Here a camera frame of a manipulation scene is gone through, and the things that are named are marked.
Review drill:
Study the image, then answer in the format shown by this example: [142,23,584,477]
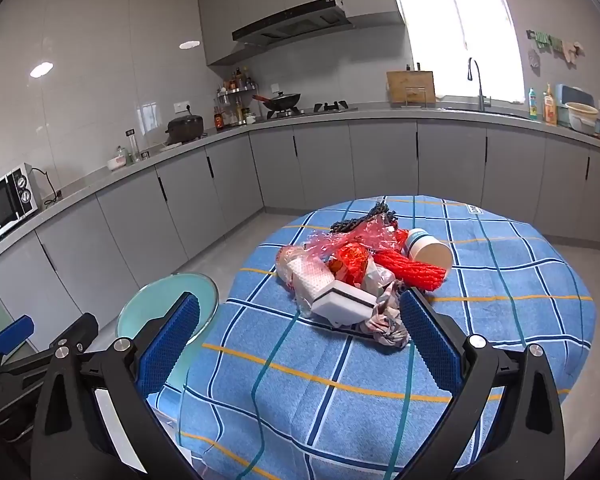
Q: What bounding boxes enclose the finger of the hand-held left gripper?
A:
[0,315,35,356]
[0,312,99,386]

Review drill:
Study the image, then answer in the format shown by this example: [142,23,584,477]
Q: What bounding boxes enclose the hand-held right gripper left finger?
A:
[30,290,201,480]

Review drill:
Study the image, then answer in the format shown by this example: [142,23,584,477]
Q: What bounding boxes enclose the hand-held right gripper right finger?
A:
[399,290,567,480]

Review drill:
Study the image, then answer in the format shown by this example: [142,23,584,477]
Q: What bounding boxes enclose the grey patterned plastic bag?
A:
[357,267,411,348]

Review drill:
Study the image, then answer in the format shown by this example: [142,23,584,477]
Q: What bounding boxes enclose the teal basin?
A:
[116,272,220,396]

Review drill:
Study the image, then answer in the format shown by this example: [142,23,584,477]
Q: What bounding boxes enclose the red foam net sleeve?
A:
[372,251,447,292]

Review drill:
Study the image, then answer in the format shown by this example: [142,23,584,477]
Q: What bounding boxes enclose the paper cup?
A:
[401,228,454,272]

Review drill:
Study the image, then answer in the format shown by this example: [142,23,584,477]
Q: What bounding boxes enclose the white sponge block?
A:
[312,282,378,328]

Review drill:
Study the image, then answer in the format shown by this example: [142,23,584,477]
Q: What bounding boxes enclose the red gold snack wrapper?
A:
[330,242,373,286]

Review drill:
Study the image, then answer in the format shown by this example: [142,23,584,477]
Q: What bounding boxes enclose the red transparent plastic bag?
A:
[300,215,411,261]

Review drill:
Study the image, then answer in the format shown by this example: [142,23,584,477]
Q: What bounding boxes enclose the black mesh net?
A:
[330,200,400,235]

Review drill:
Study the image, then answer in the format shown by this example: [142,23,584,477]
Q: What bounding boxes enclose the white foam net sleeve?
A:
[276,246,341,311]

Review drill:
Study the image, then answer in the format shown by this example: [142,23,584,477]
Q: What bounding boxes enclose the blue plaid tablecloth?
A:
[147,194,597,480]

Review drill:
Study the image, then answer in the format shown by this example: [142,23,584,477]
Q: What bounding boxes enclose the silver microwave oven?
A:
[0,162,42,252]

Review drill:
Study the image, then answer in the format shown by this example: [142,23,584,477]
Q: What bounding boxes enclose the grey kitchen counter cabinets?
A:
[0,102,600,381]

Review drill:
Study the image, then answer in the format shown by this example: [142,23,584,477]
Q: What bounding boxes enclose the black rice cooker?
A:
[165,115,204,145]

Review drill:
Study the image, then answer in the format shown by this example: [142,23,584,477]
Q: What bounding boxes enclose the curved metal faucet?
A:
[467,58,492,112]

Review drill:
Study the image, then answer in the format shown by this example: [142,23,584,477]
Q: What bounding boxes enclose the gas stove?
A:
[265,101,358,120]

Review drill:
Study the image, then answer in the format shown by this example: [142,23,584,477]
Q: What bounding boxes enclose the wooden cutting board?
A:
[386,70,437,107]

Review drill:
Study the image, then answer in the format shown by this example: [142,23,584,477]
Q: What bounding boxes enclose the metal spice rack with bottles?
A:
[216,67,258,126]

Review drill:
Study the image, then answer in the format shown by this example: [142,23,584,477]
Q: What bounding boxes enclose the yellow bottle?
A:
[543,84,558,126]

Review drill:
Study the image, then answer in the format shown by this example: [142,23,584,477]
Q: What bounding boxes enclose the black wok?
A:
[252,91,302,112]

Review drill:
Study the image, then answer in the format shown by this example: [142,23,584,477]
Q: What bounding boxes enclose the beige plastic basin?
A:
[565,101,600,134]

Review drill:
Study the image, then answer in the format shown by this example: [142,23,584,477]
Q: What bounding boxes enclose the blue dish rack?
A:
[555,84,598,128]

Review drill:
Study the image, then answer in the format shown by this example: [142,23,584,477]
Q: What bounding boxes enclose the bright window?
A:
[391,0,526,103]

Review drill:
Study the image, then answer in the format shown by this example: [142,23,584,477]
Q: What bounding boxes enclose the black range hood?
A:
[231,0,355,47]

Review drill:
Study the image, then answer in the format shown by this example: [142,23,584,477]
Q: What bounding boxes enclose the black microwave cable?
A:
[30,167,63,206]

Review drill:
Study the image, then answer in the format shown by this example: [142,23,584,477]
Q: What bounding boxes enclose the wall hooks with cloths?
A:
[526,30,586,68]

